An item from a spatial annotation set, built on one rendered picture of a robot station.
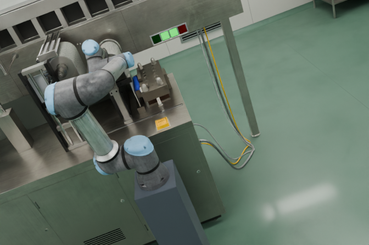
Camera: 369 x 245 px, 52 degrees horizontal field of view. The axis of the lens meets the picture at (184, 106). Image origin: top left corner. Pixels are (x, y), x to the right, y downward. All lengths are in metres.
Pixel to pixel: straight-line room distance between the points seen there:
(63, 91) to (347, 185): 1.99
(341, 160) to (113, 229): 1.64
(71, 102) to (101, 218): 1.19
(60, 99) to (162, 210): 0.72
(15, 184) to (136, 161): 0.89
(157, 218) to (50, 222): 0.86
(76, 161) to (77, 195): 0.24
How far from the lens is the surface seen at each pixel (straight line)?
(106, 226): 2.54
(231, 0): 2.56
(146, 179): 1.74
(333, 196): 2.73
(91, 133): 1.58
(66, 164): 2.24
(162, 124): 2.11
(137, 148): 1.65
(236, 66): 2.91
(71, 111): 1.47
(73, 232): 2.57
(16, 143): 2.57
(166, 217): 1.85
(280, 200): 2.75
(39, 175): 2.29
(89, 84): 1.41
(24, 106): 2.74
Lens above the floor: 2.04
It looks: 31 degrees down
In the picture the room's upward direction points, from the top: 21 degrees counter-clockwise
